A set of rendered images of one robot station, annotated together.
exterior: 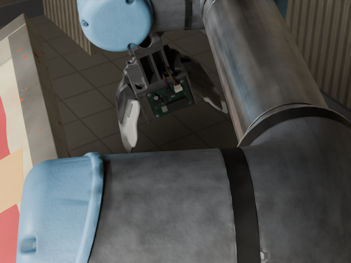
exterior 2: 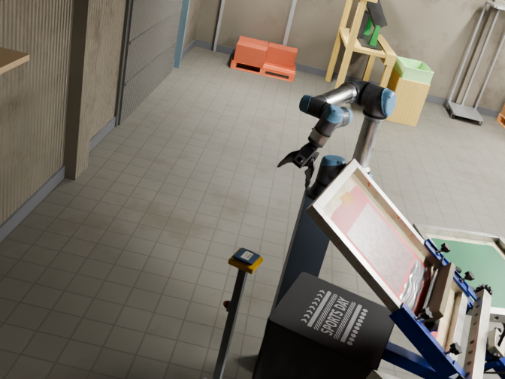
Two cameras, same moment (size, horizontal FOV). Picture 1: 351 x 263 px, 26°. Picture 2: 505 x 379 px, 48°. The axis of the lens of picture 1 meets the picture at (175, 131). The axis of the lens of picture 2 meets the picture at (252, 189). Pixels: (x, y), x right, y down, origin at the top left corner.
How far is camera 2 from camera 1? 2.99 m
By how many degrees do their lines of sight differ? 110
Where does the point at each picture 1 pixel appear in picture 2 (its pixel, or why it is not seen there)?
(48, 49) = not seen: outside the picture
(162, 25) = not seen: hidden behind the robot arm
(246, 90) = (347, 92)
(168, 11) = not seen: hidden behind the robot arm
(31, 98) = (335, 186)
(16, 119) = (334, 204)
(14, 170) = (344, 198)
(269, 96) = (348, 88)
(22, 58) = (326, 196)
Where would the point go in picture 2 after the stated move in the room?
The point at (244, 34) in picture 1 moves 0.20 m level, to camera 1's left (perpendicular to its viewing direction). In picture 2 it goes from (337, 92) to (376, 109)
